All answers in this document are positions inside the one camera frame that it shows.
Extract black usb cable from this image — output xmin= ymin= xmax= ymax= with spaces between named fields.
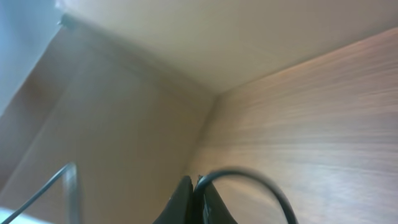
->
xmin=194 ymin=167 xmax=299 ymax=224

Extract metal table leg frame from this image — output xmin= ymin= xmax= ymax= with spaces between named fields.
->
xmin=1 ymin=163 xmax=83 ymax=224

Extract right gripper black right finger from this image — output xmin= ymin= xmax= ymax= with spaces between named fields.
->
xmin=195 ymin=183 xmax=237 ymax=224

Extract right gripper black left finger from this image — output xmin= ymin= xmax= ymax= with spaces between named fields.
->
xmin=153 ymin=175 xmax=193 ymax=224

